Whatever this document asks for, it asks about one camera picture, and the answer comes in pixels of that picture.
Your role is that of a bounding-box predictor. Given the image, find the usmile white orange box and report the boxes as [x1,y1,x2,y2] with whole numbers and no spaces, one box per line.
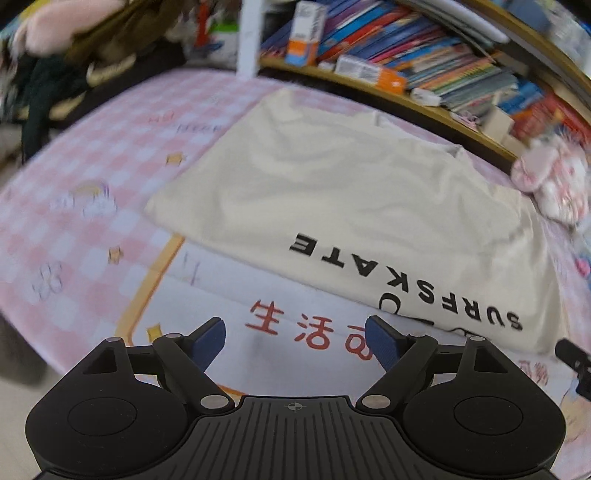
[286,1,328,67]

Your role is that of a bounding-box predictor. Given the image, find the white orange toothpaste box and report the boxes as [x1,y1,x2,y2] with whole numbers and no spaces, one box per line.
[335,55,407,95]

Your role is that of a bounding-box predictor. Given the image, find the cream t-shirt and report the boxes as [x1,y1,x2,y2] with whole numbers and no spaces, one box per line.
[145,88,566,354]

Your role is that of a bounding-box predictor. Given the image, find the beige pen holder organizer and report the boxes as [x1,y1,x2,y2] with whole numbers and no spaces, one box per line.
[480,106,527,156]

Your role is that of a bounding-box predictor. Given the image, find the white power adapter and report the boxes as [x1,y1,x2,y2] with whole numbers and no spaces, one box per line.
[410,88,442,107]

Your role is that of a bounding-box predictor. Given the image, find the pink checkered desk mat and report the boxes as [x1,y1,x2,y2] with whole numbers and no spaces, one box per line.
[0,68,591,480]

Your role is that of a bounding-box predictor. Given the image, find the wooden white bookshelf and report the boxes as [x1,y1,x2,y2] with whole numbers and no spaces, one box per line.
[238,1,590,169]

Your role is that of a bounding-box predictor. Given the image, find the row of leaning books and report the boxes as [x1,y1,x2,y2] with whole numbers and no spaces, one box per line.
[260,1,546,117]

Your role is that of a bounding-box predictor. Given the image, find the pink white plush bunny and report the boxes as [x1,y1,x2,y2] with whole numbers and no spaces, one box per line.
[511,135,590,227]

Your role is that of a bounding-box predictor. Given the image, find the red thick dictionary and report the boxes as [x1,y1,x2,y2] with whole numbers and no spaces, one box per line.
[511,95,590,146]

